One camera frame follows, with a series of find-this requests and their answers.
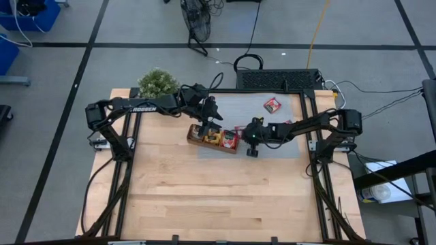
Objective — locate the white cylinder container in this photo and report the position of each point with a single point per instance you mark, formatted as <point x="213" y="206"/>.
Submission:
<point x="378" y="193"/>

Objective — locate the black mesh computer case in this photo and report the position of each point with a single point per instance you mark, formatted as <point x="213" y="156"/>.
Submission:
<point x="276" y="80"/>

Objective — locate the brown tea bag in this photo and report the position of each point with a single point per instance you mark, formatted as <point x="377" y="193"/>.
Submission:
<point x="195" y="132"/>

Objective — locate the red strawberry tea bag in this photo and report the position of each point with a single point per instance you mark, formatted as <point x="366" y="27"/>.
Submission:
<point x="272" y="105"/>
<point x="229" y="139"/>
<point x="288" y="121"/>
<point x="238" y="128"/>

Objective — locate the blue storage bin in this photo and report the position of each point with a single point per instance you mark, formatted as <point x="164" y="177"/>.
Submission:
<point x="7" y="54"/>
<point x="47" y="17"/>

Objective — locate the grey woven placemat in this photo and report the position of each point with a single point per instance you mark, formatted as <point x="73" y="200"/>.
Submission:
<point x="245" y="109"/>

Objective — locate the black desk structure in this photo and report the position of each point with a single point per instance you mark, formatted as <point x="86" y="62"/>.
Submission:
<point x="408" y="166"/>

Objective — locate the wooden tea box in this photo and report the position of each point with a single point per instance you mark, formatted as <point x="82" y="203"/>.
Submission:
<point x="211" y="148"/>

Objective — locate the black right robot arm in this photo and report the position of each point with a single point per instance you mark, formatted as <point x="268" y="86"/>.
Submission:
<point x="306" y="126"/>

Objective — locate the potted green plant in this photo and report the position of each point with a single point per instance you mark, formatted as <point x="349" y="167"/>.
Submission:
<point x="156" y="83"/>

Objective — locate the grey metal base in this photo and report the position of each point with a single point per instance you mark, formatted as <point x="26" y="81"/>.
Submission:
<point x="15" y="80"/>

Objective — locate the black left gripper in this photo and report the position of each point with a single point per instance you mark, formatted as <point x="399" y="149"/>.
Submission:
<point x="197" y="98"/>

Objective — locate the yellow mango tea bag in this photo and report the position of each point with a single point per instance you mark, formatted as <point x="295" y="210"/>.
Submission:
<point x="213" y="137"/>

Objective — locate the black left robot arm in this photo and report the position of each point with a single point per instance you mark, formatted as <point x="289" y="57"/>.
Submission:
<point x="143" y="108"/>

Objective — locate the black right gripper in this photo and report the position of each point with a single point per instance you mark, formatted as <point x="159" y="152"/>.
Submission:
<point x="254" y="134"/>

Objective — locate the black floor fan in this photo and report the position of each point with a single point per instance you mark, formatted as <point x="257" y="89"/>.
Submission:
<point x="195" y="20"/>

